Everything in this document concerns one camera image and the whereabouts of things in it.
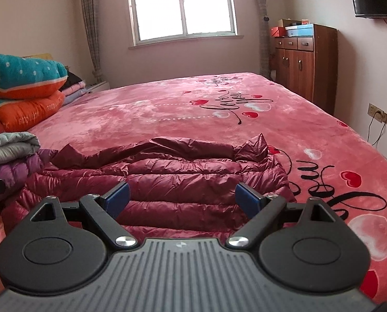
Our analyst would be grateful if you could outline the black folded garment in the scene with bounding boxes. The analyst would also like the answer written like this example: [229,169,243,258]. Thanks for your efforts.
[62,70,84,88]

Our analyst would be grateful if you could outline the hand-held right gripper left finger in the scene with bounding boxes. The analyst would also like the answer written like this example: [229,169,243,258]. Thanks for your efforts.
[29,182,139,251]

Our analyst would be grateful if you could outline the pink heart printed blanket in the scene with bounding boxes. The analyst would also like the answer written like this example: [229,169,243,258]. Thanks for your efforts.
[0,71,387,306]

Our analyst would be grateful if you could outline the black power cable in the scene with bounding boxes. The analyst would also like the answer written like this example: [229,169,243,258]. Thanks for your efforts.
[367,112,385,145]

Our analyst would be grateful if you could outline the maroon down jacket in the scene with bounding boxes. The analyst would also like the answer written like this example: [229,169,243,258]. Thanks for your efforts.
[2,133,298,231]

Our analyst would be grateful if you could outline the orange quilt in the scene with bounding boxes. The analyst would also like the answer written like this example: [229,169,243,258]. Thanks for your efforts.
[0,89,66,134]

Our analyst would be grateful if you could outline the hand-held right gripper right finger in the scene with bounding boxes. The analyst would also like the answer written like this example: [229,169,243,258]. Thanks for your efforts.
[225,182,333,251]

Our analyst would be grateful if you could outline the brown wooden cabinet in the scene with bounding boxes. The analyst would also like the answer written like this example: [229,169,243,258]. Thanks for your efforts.
[270,24,338,115]

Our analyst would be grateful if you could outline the purple folded down jacket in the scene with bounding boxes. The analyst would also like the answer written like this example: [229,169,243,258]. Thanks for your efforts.
[0,148,59,199]

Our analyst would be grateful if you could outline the window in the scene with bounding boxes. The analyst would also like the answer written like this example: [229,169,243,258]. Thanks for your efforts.
[125,0,238,44]

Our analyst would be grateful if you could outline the lavender folded garment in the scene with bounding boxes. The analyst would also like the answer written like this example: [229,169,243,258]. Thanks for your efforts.
[63,89,92,105]

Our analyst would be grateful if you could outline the grey folded down jacket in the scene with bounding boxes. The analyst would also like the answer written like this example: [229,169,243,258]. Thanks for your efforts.
[0,132,40,167]

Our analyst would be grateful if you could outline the grey plaid curtain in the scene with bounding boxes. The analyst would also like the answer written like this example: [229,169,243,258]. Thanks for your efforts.
[79,0,104,83]
[247,0,277,80]

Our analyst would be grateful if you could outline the pink folded garment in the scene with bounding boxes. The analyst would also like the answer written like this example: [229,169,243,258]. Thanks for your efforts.
[62,83,87,94]

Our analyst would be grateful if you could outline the blue box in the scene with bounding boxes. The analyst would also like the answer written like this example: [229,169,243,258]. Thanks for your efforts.
[285,24,314,37]

